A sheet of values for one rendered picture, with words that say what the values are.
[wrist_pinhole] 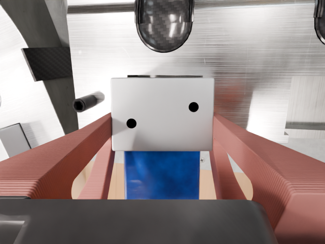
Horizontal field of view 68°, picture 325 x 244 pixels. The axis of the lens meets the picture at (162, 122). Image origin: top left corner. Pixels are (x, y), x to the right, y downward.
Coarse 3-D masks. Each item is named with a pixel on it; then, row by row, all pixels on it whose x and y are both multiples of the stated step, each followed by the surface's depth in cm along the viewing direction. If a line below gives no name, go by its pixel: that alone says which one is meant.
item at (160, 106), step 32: (128, 96) 11; (160, 96) 11; (192, 96) 12; (128, 128) 12; (160, 128) 12; (192, 128) 12; (128, 160) 13; (160, 160) 13; (192, 160) 13; (128, 192) 13; (160, 192) 13; (192, 192) 13
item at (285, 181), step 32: (224, 128) 10; (224, 160) 11; (256, 160) 7; (288, 160) 7; (224, 192) 11; (256, 192) 7; (288, 192) 5; (320, 192) 5; (288, 224) 6; (320, 224) 6
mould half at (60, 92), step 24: (0, 0) 20; (24, 0) 23; (0, 24) 21; (24, 24) 22; (48, 24) 25; (0, 48) 22; (0, 72) 23; (24, 72) 22; (24, 96) 23; (48, 96) 23; (72, 96) 26; (0, 120) 24; (24, 120) 24; (48, 120) 23; (72, 120) 25
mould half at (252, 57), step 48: (96, 0) 16; (240, 0) 15; (288, 0) 14; (96, 48) 17; (144, 48) 16; (192, 48) 16; (240, 48) 15; (288, 48) 15; (96, 96) 18; (240, 96) 16; (288, 96) 15
